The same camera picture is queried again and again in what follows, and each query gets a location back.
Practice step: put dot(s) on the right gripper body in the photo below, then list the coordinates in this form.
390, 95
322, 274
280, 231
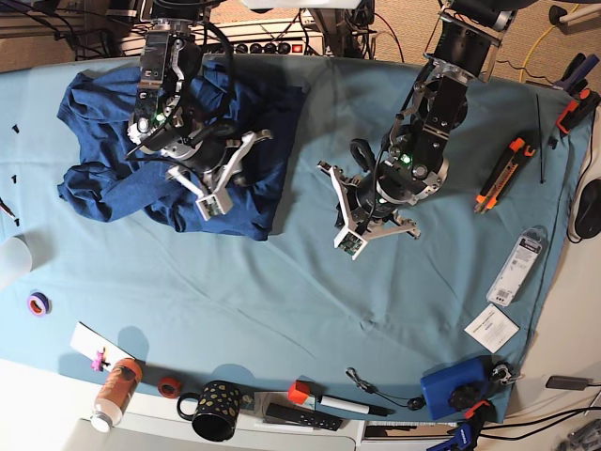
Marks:
210, 165

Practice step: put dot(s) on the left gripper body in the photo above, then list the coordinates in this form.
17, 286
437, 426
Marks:
365, 211

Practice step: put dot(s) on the dark blue t-shirt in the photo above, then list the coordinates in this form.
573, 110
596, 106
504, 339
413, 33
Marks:
106, 187

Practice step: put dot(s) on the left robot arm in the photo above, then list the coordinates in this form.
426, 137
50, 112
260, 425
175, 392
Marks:
410, 165

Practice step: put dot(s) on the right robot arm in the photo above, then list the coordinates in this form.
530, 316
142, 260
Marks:
163, 112

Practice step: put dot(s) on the teal table cloth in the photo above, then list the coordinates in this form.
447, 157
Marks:
264, 313

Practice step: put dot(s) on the clear blister pack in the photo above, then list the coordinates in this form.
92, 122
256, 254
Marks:
529, 245

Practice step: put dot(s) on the white paper card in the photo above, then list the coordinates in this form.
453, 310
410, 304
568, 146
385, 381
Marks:
492, 329

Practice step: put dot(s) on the black orange utility knife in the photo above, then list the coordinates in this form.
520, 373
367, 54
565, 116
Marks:
513, 158

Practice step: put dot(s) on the red cube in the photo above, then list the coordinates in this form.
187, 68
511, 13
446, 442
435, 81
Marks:
298, 392

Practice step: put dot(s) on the white black marker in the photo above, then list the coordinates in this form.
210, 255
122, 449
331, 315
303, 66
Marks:
350, 406

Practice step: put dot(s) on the blue box with knob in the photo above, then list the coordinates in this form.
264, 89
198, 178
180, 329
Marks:
458, 387

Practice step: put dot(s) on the black remote control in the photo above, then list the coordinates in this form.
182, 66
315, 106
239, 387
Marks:
304, 418

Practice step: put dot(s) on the translucent plastic cup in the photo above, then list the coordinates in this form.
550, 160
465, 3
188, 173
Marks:
15, 261

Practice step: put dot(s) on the white paper strip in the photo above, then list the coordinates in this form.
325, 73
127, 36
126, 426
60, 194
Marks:
94, 346

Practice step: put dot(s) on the black zip tie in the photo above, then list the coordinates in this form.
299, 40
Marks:
540, 140

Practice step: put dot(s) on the black mug yellow dots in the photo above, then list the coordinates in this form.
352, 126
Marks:
216, 411

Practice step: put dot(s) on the purple tape roll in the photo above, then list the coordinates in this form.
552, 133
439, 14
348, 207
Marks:
38, 304

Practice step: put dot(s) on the red tape roll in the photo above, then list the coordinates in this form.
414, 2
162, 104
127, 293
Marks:
169, 387

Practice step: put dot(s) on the black computer mouse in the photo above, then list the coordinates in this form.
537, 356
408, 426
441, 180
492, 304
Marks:
588, 220

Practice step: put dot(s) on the pink small clip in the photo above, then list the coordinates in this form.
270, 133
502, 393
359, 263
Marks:
100, 363

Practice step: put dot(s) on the orange plastic bottle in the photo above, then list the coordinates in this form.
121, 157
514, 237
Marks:
115, 395

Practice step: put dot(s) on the blue orange bottom clamp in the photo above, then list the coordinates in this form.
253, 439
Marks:
466, 435

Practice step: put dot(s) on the orange black bar clamp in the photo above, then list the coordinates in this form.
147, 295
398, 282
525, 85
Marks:
584, 103

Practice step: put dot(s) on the black adapter block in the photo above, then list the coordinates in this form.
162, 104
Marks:
568, 383

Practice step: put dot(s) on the blue spring clamp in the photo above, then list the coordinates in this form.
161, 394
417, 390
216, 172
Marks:
580, 66

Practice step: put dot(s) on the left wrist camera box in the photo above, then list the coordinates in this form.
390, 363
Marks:
350, 242

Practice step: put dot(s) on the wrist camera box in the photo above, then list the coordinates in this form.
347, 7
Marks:
215, 204
350, 242

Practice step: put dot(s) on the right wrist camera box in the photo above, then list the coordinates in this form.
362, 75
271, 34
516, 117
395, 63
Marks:
215, 204

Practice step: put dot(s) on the carabiner with black lanyard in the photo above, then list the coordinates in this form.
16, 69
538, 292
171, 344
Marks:
413, 404

